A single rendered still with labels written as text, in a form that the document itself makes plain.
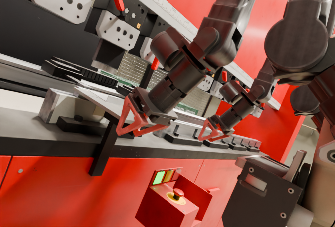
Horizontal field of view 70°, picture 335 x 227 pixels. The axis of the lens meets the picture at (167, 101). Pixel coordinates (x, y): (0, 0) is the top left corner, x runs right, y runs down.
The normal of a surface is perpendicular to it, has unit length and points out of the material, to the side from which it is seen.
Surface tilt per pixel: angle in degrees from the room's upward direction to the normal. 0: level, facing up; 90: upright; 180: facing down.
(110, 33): 90
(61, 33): 90
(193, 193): 90
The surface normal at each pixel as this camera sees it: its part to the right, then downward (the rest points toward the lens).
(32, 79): 0.72, 0.34
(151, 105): 0.69, -0.66
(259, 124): -0.58, -0.20
